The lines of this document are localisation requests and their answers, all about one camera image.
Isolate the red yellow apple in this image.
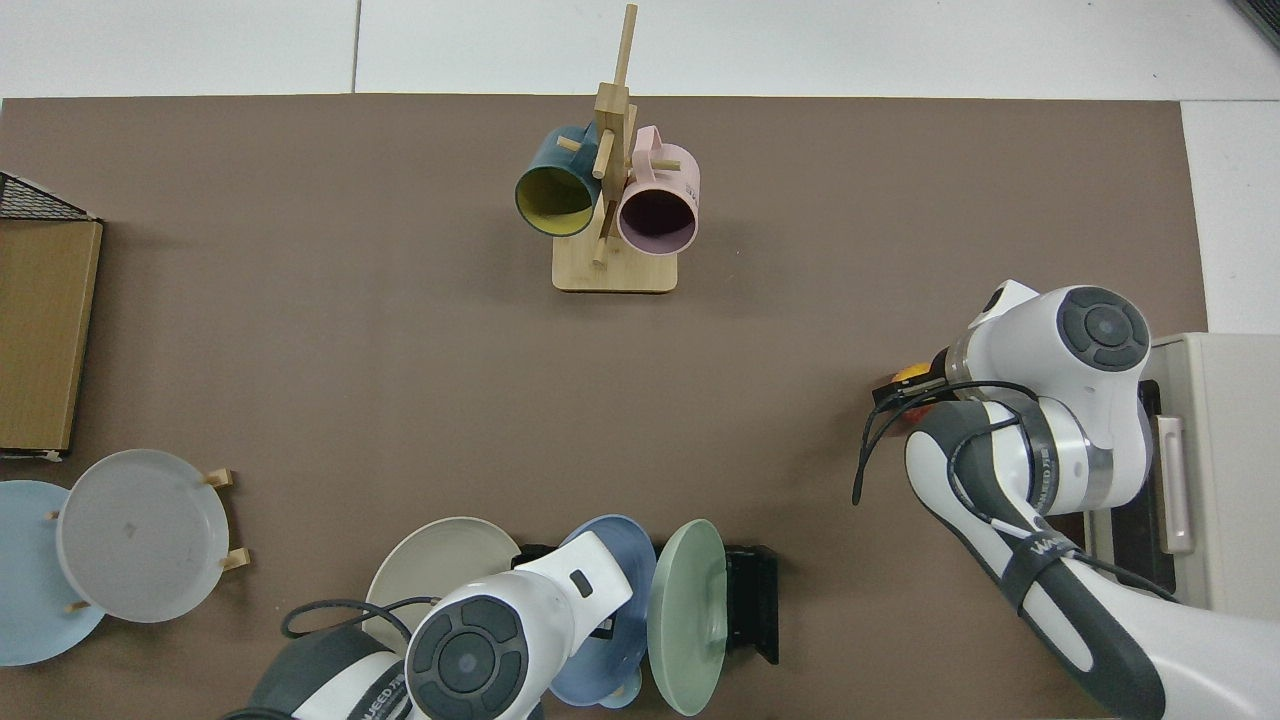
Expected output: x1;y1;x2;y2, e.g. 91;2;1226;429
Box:
890;365;941;411

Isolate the brown table cloth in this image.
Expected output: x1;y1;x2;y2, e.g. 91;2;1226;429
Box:
0;95;1208;720

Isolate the light blue plate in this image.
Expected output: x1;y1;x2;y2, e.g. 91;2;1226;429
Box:
0;480;106;667

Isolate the pink mug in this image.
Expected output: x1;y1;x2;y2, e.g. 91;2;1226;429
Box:
617;125;700;257

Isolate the wooden plate rack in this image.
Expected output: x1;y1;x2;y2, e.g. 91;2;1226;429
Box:
45;468;251;613

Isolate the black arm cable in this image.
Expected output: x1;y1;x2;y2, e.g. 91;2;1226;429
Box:
852;380;1181;603
280;598;441;641

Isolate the wooden cup stand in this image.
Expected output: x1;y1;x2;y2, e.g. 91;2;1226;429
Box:
552;3;681;294

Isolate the pale toaster oven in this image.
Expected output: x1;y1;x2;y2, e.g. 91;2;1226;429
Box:
1085;332;1280;619

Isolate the grey plate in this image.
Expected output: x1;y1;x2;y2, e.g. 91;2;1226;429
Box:
56;449;230;624

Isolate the beige plate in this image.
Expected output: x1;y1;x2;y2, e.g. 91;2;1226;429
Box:
365;517;523;656

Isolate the wire basket with wooden floor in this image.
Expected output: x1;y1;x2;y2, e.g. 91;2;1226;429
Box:
0;170;104;463

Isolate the black dish rack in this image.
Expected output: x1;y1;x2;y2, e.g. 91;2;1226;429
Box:
515;543;780;666

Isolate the pale green plate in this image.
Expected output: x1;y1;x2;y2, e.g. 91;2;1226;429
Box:
647;519;729;717

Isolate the dark blue mug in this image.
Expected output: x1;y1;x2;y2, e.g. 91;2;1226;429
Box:
515;125;604;238

